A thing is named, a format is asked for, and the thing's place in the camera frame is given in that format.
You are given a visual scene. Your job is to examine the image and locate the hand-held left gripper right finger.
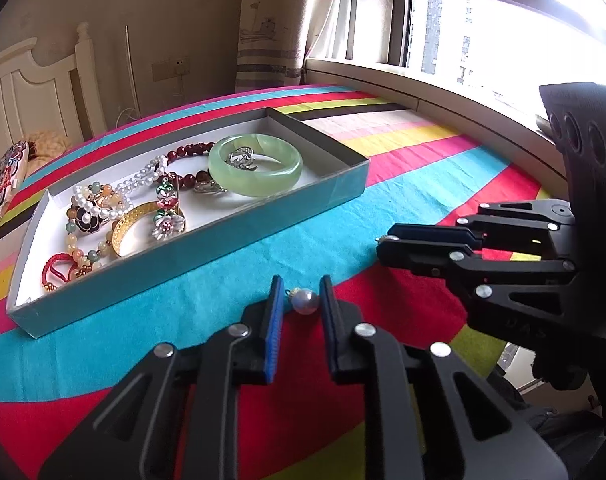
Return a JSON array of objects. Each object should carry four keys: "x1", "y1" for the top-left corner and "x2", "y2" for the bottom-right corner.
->
[{"x1": 319, "y1": 275, "x2": 569, "y2": 480}]

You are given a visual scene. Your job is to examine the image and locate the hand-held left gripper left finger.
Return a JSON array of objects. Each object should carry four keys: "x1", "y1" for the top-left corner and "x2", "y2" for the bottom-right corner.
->
[{"x1": 38, "y1": 275, "x2": 285, "y2": 480}]

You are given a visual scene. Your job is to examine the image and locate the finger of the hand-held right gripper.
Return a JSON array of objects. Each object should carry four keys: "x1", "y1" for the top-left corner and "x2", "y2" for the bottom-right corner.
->
[
  {"x1": 375, "y1": 239, "x2": 580, "y2": 349},
  {"x1": 388, "y1": 200, "x2": 576, "y2": 261}
]

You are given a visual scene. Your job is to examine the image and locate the pearl earring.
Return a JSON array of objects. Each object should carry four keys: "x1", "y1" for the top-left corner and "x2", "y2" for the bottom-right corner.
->
[{"x1": 284, "y1": 287, "x2": 319, "y2": 316}]

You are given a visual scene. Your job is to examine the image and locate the shallow teal cardboard box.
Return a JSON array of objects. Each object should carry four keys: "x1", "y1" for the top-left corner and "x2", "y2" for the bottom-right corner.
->
[{"x1": 5, "y1": 106, "x2": 371, "y2": 338}]

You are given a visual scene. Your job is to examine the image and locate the green jade bangle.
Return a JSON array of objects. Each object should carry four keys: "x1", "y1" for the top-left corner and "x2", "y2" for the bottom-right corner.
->
[{"x1": 208, "y1": 132, "x2": 304, "y2": 200}]

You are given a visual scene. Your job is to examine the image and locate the silver flower brooch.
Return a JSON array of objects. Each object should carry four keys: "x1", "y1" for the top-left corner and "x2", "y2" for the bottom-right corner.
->
[{"x1": 150, "y1": 212, "x2": 186, "y2": 241}]

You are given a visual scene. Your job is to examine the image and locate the silver leaf brooch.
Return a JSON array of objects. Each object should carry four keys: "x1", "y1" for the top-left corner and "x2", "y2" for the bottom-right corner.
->
[{"x1": 225, "y1": 146, "x2": 258, "y2": 171}]

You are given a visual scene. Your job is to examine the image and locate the enamel flower pin brooch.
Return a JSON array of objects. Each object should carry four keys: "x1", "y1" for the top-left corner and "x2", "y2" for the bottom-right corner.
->
[{"x1": 153, "y1": 175, "x2": 181, "y2": 211}]

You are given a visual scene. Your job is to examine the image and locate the gold filigree bangle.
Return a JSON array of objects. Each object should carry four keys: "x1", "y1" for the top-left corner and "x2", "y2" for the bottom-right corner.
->
[{"x1": 110, "y1": 200, "x2": 171, "y2": 257}]

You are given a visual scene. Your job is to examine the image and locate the dark red bead bracelet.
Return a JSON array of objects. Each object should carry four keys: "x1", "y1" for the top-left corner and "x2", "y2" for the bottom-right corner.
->
[{"x1": 155, "y1": 141, "x2": 216, "y2": 193}]

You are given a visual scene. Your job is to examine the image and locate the white pearl necklace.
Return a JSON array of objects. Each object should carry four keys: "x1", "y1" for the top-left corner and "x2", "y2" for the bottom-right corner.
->
[{"x1": 73, "y1": 155, "x2": 170, "y2": 223}]

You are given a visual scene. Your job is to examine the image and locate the black flower brooch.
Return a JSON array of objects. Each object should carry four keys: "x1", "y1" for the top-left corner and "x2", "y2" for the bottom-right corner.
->
[{"x1": 70, "y1": 205, "x2": 108, "y2": 235}]

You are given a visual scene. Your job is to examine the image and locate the multicolour stone bead bracelet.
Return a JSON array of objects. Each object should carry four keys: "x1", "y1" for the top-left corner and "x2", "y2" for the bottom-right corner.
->
[{"x1": 63, "y1": 182, "x2": 134, "y2": 278}]

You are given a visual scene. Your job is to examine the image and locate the red cord bracelet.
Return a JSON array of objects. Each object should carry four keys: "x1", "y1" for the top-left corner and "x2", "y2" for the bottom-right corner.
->
[{"x1": 43, "y1": 252, "x2": 81, "y2": 295}]

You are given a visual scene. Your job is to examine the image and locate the dark framed window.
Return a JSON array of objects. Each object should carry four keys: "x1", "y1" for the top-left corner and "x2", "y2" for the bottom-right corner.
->
[{"x1": 303, "y1": 0, "x2": 606, "y2": 161}]

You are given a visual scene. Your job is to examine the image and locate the yellow fluffy blanket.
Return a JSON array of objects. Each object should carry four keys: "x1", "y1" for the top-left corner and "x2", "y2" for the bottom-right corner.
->
[{"x1": 25, "y1": 131, "x2": 74, "y2": 161}]

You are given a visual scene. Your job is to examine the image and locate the round embroidered cushion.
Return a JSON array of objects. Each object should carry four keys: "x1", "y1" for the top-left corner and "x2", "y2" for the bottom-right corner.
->
[{"x1": 0, "y1": 141, "x2": 31, "y2": 238}]

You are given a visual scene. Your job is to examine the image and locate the printed beige curtain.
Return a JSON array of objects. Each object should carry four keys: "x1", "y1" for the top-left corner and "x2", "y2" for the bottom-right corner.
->
[{"x1": 234, "y1": 0, "x2": 356, "y2": 93}]

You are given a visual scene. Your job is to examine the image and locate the white wooden headboard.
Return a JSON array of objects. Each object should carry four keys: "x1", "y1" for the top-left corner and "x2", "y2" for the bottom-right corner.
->
[{"x1": 0, "y1": 22, "x2": 106, "y2": 146}]

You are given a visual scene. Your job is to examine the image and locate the white cable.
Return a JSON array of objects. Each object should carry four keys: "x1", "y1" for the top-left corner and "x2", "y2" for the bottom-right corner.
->
[{"x1": 115, "y1": 75, "x2": 185, "y2": 126}]

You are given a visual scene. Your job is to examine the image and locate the wall socket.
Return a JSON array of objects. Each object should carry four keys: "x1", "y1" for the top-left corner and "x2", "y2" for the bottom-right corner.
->
[{"x1": 152, "y1": 57, "x2": 191, "y2": 81}]

